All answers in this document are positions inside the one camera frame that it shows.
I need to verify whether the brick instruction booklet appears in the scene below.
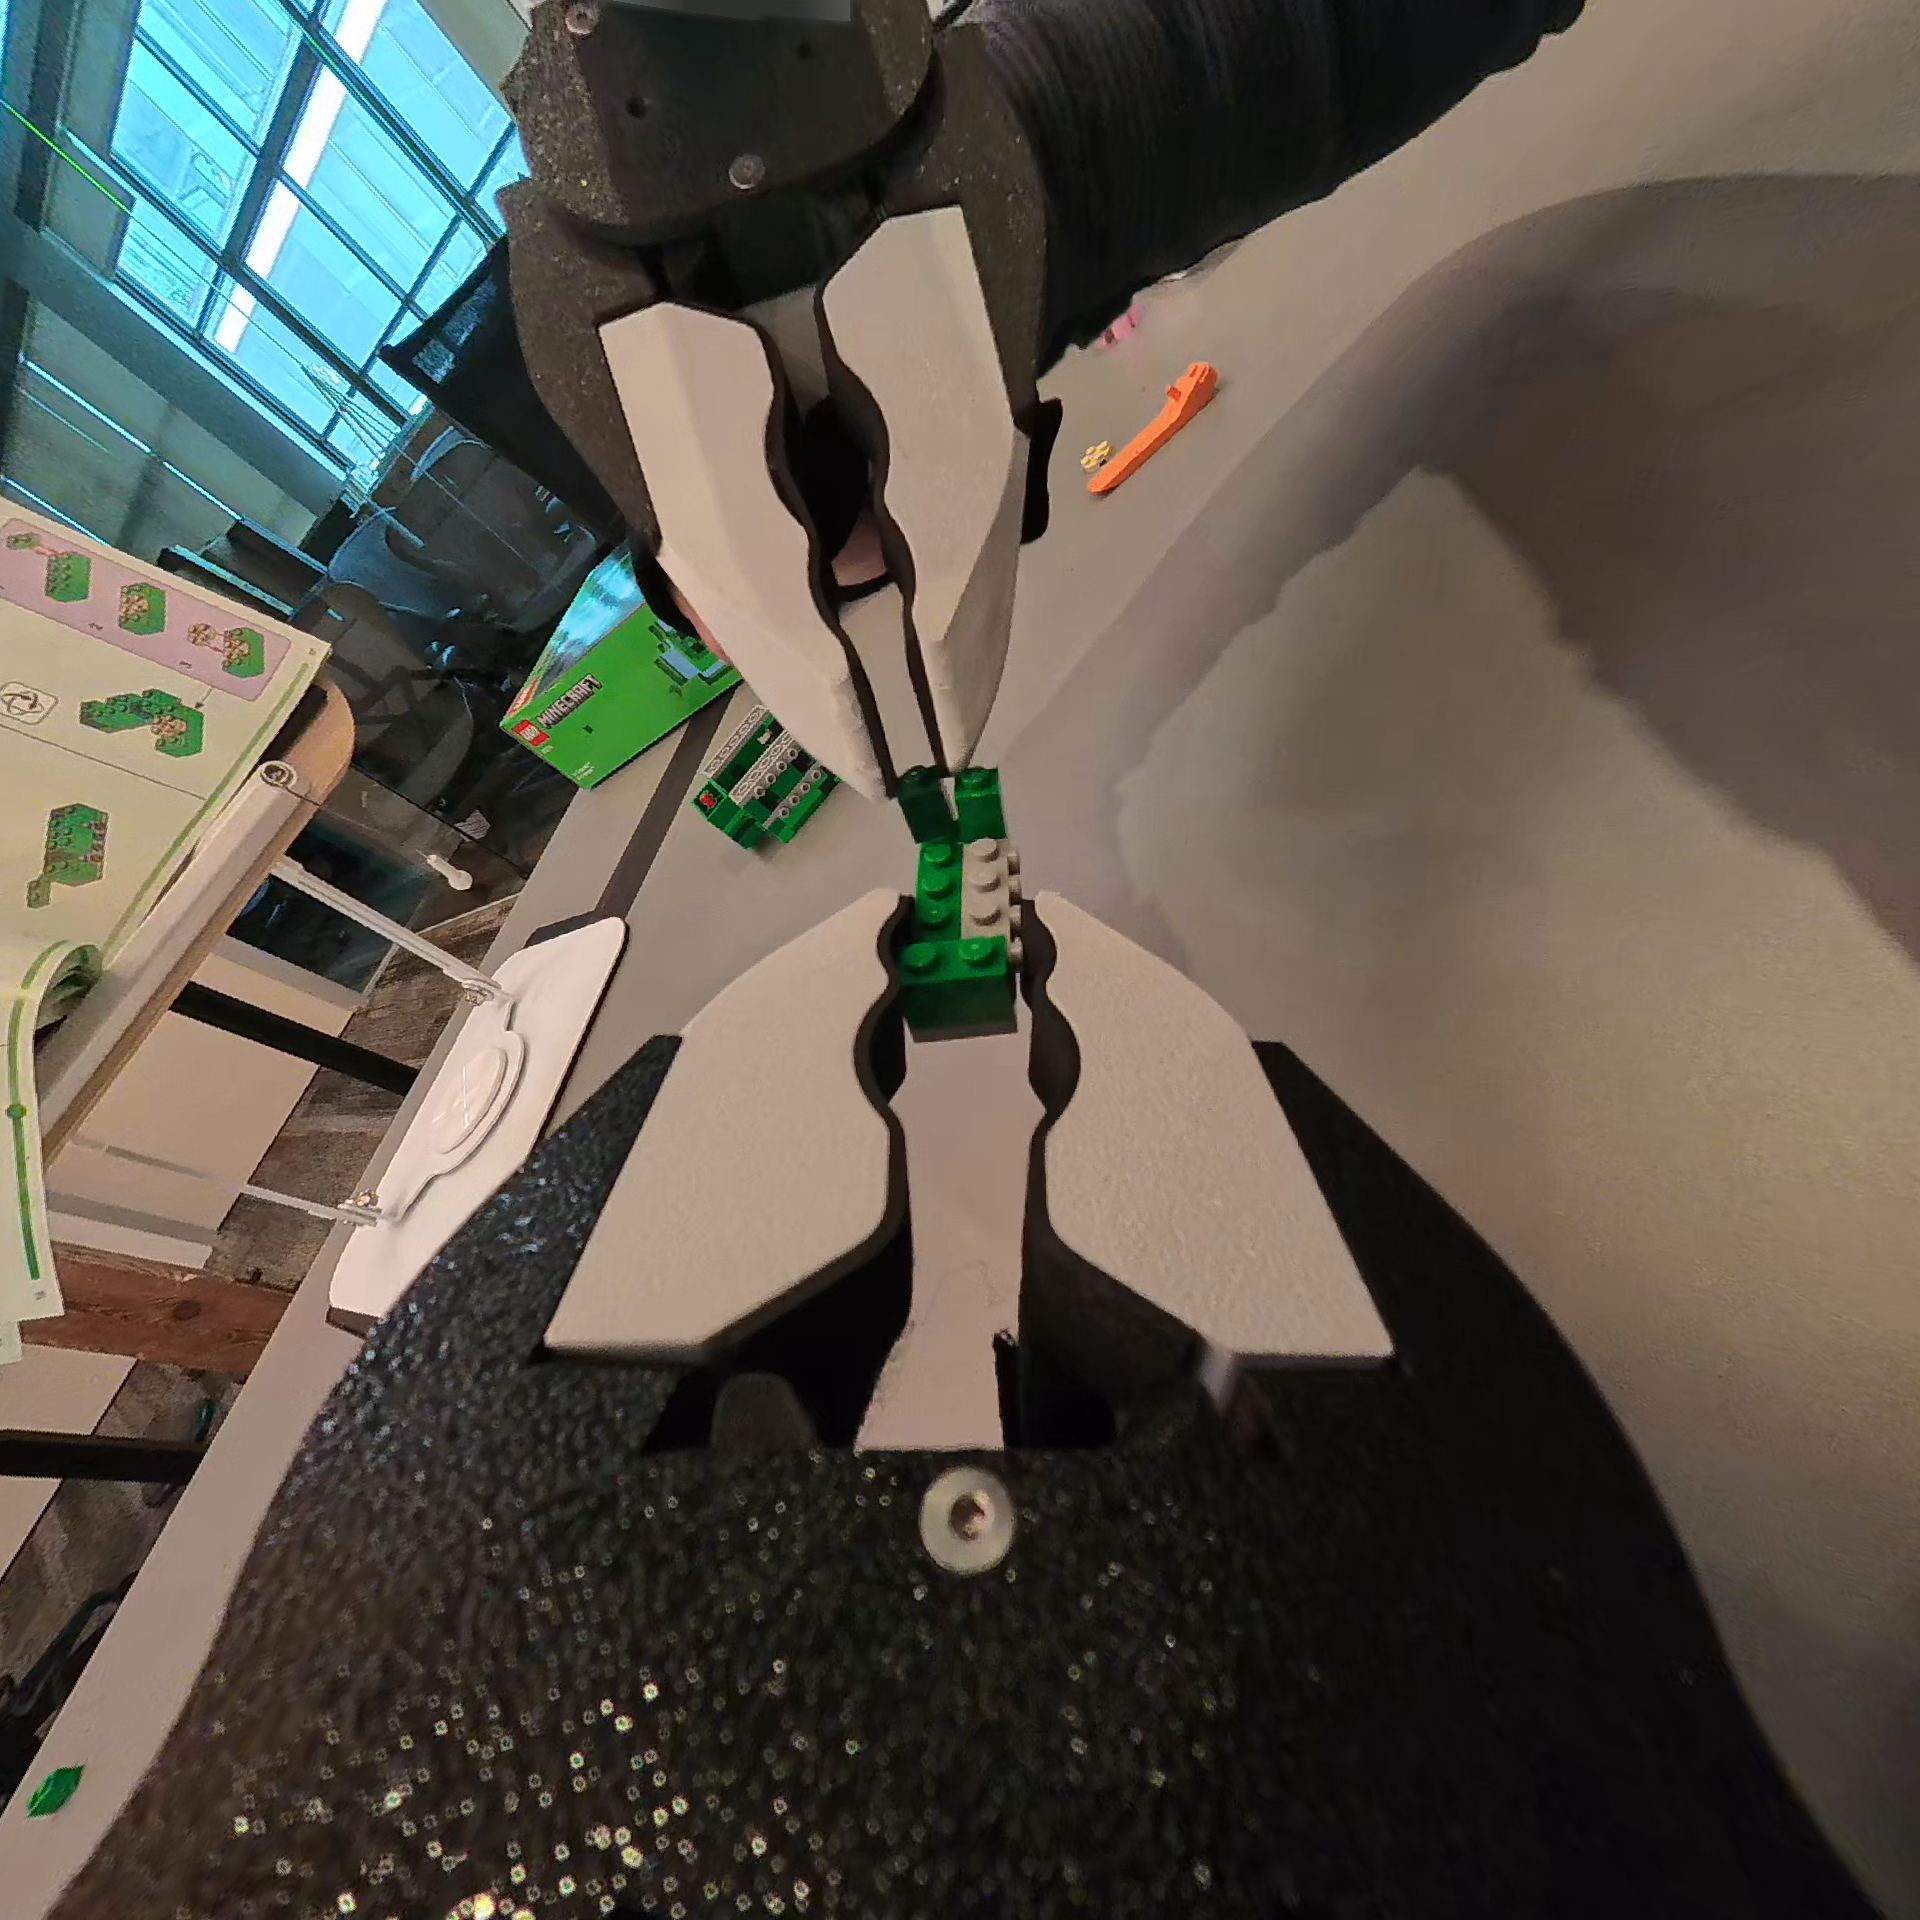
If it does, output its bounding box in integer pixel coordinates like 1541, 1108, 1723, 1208
0, 507, 333, 1360

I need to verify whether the large glass window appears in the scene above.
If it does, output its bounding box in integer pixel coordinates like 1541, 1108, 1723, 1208
0, 0, 531, 520

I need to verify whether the green and grey brick assembly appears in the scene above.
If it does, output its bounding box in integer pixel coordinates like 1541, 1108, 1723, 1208
897, 836, 1041, 1041

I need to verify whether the green grey brick build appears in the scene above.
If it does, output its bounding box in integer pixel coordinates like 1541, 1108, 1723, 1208
691, 711, 839, 856

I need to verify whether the grey desk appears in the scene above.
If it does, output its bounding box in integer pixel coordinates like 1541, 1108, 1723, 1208
0, 0, 1920, 1920

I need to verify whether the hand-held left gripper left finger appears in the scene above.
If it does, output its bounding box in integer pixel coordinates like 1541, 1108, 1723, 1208
543, 887, 911, 1368

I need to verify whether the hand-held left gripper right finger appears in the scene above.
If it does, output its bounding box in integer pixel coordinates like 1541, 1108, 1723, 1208
1027, 896, 1399, 1370

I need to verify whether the orange brick separator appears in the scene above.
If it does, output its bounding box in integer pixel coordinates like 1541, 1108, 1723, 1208
1086, 362, 1220, 498

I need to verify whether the clear booklet stand white base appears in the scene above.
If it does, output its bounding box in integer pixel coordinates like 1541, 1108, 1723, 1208
45, 756, 630, 1331

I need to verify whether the green toy brick box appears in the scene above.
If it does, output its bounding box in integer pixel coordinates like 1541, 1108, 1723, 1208
500, 546, 746, 792

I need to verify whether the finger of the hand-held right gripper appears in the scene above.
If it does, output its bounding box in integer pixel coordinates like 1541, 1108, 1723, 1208
819, 209, 1023, 769
598, 297, 894, 801

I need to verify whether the grey office chair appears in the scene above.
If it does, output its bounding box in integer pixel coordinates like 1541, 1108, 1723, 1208
319, 432, 605, 641

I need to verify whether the small green brick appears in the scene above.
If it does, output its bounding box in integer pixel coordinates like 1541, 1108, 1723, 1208
897, 763, 1009, 850

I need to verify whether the black mesh office chair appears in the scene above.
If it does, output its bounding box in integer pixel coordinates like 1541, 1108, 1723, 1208
379, 248, 519, 415

